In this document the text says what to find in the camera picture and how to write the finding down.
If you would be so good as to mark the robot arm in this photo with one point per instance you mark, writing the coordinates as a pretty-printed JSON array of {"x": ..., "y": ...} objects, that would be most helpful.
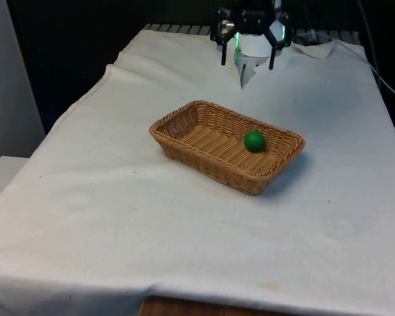
[{"x": 255, "y": 44}]

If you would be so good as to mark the white side cabinet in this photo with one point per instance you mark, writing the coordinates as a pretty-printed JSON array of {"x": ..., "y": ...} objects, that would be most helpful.
[{"x": 6, "y": 82}]

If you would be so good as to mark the green ball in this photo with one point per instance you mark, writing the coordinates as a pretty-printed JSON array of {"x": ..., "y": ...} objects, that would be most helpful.
[{"x": 254, "y": 141}]

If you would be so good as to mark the brown wicker basket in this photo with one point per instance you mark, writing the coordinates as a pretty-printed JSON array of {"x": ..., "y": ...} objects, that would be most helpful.
[{"x": 214, "y": 148}]

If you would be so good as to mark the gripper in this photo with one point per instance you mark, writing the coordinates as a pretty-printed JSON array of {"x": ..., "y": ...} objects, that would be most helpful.
[{"x": 255, "y": 19}]

